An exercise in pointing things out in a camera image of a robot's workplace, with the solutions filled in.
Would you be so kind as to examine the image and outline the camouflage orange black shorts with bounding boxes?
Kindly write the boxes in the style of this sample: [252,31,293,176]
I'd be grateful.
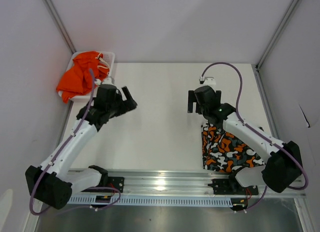
[201,122,265,174]

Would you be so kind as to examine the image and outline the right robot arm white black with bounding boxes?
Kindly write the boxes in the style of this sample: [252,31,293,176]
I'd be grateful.
[187,85,306,194]

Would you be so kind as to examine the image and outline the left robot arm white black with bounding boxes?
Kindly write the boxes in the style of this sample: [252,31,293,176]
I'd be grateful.
[25,84,138,209]

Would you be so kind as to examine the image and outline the white plastic basket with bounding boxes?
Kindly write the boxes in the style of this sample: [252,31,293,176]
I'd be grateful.
[57,51,116,104]

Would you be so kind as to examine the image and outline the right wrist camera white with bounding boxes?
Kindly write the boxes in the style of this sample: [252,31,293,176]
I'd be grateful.
[199,76,217,87]

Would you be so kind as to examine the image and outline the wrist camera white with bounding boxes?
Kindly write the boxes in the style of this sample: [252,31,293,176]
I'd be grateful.
[95,77,115,86]
[199,76,217,87]

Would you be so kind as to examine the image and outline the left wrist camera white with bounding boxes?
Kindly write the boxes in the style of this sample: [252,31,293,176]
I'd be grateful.
[95,77,115,86]

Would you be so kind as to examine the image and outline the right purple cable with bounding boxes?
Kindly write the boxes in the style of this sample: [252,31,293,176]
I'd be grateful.
[201,62,310,212]

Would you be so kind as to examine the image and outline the purple cable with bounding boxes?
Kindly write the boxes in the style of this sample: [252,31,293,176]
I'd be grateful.
[201,62,310,212]
[29,68,122,215]

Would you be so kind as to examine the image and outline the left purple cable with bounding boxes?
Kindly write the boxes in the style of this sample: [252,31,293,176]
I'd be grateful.
[29,68,122,215]

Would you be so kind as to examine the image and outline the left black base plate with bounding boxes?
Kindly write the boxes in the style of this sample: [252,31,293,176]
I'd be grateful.
[98,176,125,192]

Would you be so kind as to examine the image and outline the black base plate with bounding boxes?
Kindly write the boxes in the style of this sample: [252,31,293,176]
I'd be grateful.
[98,176,125,192]
[208,178,259,195]

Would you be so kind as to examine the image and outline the aluminium mounting rail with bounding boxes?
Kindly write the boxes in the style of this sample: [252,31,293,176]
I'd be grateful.
[33,169,306,198]

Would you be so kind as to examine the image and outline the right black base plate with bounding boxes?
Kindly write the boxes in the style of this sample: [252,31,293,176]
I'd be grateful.
[208,178,259,195]

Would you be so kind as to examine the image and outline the slotted cable duct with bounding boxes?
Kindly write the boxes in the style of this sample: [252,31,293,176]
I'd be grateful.
[68,194,246,207]

